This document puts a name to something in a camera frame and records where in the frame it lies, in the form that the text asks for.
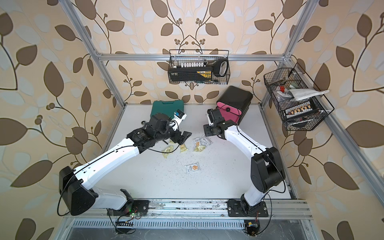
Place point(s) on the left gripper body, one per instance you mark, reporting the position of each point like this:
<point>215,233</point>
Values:
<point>171,135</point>

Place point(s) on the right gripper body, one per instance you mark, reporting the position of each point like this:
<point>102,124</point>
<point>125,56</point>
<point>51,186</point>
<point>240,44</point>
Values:
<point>210,130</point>

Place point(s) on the black pink drawer cabinet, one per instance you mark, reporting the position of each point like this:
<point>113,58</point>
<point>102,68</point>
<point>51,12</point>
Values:
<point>237,98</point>

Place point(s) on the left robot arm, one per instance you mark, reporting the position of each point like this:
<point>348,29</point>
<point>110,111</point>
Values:
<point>77,186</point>

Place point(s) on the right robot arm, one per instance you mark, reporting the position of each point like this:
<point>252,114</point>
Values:
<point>266,172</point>

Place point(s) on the green plastic tool case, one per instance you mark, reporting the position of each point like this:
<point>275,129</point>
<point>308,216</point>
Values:
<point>167,107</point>

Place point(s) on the white cookie packet top right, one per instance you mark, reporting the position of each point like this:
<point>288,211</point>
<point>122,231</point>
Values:
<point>205,141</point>

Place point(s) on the yellow cookie packet left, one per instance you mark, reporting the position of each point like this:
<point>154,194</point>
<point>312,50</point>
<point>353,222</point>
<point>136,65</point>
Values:
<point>166,152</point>

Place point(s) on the yellow cookie packet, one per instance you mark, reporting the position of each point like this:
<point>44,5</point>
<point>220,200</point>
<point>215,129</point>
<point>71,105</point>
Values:
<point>199,148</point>
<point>183,148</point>
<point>166,152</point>

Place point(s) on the white cookie packet orange print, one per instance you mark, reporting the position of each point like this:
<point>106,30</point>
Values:
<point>197,141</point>

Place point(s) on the yellow cookie packet middle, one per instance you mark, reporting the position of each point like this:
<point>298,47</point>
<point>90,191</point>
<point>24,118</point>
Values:
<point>183,148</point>

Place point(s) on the yellow cookie packet right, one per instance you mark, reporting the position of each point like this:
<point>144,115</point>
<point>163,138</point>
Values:
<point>199,148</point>

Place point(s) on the white cookie packet centre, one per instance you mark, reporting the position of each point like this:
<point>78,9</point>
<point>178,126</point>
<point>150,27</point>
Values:
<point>191,168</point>

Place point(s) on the black tool box in basket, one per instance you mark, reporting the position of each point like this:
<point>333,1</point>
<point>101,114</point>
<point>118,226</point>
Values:
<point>196,74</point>

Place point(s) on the white paper in basket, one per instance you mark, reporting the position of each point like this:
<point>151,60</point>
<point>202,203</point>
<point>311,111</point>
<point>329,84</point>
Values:
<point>303,94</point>

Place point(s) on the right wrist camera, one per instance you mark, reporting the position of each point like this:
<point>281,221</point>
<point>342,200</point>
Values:
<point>211,116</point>

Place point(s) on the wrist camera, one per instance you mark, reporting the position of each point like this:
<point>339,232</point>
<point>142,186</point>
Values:
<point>175,122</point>
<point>211,116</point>

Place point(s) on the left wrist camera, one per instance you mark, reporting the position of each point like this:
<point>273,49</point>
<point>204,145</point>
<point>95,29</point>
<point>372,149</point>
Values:
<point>175,122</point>

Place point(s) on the back wire basket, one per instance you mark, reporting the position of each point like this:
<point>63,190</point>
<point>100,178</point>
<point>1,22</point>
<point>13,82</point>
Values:
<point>199,66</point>

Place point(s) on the wire basket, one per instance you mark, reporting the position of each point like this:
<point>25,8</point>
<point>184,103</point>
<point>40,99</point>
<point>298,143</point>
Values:
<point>199,66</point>
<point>301,107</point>

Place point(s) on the right wire basket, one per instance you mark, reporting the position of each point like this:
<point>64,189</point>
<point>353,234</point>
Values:
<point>301,107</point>

